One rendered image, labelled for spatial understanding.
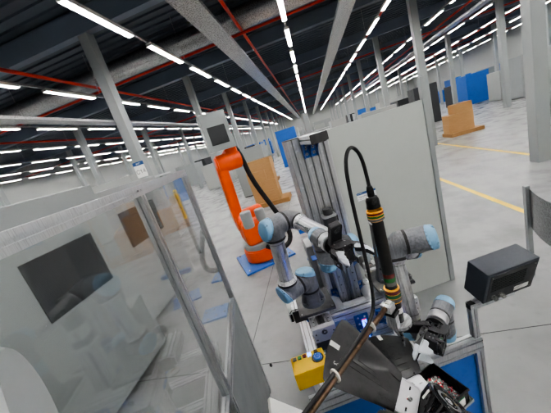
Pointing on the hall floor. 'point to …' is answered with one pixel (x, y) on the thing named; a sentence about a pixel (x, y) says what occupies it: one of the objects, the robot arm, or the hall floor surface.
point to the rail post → (483, 382)
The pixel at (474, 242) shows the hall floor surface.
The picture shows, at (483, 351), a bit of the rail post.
